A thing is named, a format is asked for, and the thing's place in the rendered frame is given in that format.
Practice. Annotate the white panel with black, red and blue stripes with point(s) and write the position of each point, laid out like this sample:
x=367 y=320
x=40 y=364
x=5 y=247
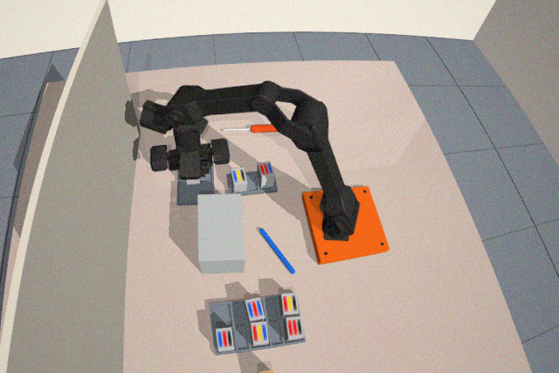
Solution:
x=224 y=339

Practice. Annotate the grey tile with red and black stripes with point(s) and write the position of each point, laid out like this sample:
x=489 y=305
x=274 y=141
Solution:
x=293 y=328

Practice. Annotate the blue rod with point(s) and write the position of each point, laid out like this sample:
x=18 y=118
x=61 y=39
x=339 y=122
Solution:
x=277 y=251

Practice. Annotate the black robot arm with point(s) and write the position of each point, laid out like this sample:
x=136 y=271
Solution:
x=308 y=129

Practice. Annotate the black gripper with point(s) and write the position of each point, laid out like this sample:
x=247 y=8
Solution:
x=159 y=155

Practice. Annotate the orange-handled screwdriver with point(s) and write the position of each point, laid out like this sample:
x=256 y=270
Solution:
x=256 y=128

